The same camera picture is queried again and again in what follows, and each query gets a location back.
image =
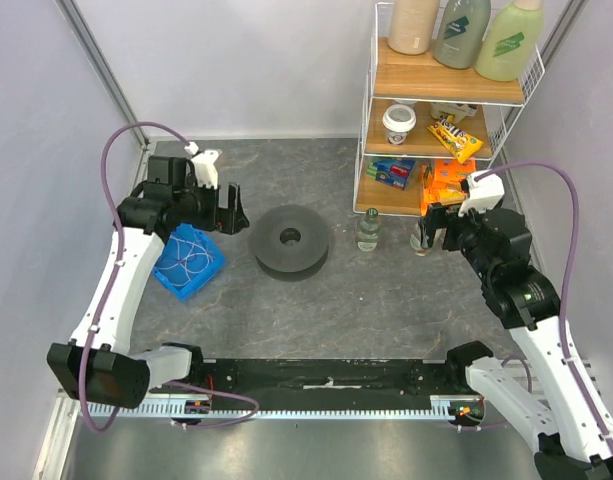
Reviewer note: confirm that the slotted cable duct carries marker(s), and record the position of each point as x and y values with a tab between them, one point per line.
180	407

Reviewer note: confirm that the blue snack box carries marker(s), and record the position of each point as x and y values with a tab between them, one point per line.
392	171

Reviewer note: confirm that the right glass soda bottle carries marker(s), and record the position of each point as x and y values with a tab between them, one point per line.
416	241

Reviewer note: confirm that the glass soda bottle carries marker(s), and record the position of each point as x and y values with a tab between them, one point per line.
416	241
368	231

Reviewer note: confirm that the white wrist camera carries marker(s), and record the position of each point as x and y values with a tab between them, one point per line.
204	163
484	191

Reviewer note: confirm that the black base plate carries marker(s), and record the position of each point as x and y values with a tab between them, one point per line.
319	385

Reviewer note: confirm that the beige bottle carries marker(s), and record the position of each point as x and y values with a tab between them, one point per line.
412	25

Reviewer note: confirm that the blue plastic bin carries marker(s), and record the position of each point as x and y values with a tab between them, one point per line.
189	260

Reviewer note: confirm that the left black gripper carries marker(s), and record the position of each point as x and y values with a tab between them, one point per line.
236	219

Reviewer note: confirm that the light green bottle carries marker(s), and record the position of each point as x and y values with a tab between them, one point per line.
510	41

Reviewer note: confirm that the grey filament spool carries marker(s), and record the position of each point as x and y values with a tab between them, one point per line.
290	243

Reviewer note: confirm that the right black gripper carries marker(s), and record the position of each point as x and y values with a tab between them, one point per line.
448	230

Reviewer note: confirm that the grey-green bottle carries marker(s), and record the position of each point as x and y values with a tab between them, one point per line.
463	25

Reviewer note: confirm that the white lidded paper cup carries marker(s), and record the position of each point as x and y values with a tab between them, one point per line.
399	120

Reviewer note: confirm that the yellow candy bag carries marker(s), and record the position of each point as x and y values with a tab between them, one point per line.
460	144

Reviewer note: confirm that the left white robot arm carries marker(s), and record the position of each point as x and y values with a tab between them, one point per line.
95	363

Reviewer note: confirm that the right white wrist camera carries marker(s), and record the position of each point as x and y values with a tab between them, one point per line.
484	191

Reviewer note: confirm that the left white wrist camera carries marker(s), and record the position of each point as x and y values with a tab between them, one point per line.
204	163

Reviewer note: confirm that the orange snack boxes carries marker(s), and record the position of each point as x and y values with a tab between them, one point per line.
440	182

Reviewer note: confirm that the left glass soda bottle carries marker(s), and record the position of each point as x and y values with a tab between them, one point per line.
368	231

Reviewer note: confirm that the white carton on shelf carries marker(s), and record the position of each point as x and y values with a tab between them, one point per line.
458	111

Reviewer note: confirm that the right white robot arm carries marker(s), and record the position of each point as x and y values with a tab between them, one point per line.
570	434

